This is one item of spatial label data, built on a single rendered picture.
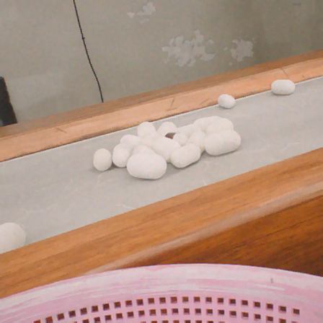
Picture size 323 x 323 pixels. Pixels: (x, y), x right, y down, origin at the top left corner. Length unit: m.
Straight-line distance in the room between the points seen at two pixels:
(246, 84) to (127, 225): 0.44
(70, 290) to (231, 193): 0.11
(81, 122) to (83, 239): 0.35
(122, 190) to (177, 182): 0.05
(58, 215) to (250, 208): 0.16
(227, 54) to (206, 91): 2.30
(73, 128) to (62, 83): 1.90
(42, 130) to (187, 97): 0.20
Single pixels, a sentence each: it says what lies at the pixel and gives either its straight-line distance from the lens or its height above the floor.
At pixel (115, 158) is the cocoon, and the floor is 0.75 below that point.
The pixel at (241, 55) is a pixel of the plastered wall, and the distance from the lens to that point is 2.98.
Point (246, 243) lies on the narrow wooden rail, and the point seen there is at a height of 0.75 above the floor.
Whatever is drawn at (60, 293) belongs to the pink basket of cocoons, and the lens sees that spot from 0.18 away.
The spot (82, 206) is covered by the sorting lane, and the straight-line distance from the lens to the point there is 0.34.
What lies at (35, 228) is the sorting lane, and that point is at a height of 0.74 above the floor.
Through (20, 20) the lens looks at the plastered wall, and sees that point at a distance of 2.42.
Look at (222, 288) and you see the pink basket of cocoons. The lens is 0.17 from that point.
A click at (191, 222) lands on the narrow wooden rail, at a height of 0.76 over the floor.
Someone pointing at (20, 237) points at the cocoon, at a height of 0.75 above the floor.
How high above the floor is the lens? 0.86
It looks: 18 degrees down
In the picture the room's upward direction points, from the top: 11 degrees counter-clockwise
